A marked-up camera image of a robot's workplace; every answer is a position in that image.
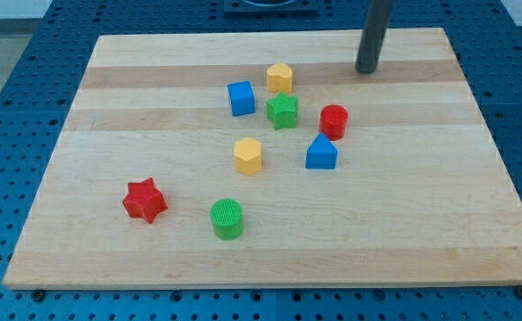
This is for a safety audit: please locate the grey cylindrical robot arm rod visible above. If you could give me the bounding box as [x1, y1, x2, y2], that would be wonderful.
[355, 0, 394, 74]

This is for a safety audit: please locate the green star block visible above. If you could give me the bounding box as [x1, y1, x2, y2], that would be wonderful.
[267, 92, 298, 130]

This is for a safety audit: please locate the red star block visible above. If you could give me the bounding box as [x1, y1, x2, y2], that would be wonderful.
[122, 177, 168, 224]

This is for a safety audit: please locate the wooden board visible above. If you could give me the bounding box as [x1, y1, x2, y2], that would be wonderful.
[4, 28, 522, 290]

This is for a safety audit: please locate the yellow hexagon block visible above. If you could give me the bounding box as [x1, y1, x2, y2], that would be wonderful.
[233, 137, 262, 176]

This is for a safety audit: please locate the blue triangular prism block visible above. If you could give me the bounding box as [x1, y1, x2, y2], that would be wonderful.
[305, 133, 338, 169]

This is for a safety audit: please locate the green cylinder block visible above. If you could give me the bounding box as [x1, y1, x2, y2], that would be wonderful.
[210, 198, 244, 241]

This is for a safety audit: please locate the blue cube block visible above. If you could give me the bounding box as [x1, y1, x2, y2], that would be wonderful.
[227, 80, 255, 117]

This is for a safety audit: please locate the red cylinder block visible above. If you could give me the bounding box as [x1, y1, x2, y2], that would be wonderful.
[319, 104, 349, 141]

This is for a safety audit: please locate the yellow heart block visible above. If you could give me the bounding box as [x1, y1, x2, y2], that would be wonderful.
[266, 62, 294, 94]

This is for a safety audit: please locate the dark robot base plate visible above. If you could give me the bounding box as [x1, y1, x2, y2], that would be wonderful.
[221, 0, 319, 14]

